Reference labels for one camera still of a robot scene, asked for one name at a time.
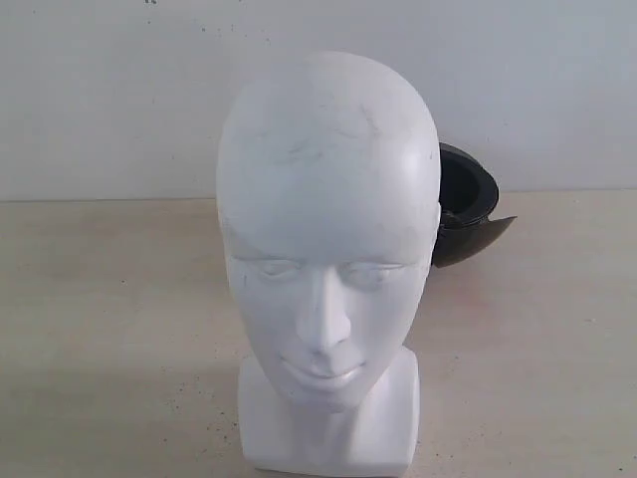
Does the black helmet with visor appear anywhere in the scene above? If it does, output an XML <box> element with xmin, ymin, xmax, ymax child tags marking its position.
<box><xmin>432</xmin><ymin>142</ymin><xmax>516</xmax><ymax>268</ymax></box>

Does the white mannequin head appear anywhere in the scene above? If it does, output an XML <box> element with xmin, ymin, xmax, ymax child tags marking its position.
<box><xmin>216</xmin><ymin>52</ymin><xmax>441</xmax><ymax>477</ymax></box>

